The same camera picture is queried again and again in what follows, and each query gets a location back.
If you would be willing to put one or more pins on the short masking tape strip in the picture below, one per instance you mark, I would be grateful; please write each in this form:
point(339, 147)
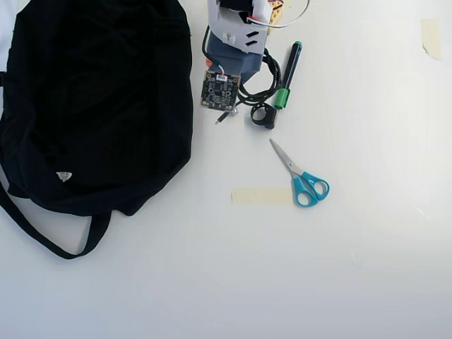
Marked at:
point(431, 39)

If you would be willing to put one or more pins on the green black marker pen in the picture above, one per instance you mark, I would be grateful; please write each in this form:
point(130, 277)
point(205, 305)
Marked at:
point(290, 67)

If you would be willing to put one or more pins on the yellow perforated robot base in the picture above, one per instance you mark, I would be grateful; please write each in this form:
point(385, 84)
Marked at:
point(277, 14)

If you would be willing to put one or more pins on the black fabric bag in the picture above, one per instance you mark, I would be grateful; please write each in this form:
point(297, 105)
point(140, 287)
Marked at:
point(88, 106)

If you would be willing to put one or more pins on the long masking tape strip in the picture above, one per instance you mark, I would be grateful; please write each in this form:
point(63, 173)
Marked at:
point(261, 196)

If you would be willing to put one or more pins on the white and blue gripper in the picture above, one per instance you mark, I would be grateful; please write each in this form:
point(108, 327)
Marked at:
point(233, 61)

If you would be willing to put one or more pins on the camera circuit board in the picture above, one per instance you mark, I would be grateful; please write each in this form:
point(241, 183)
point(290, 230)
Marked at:
point(220, 90)

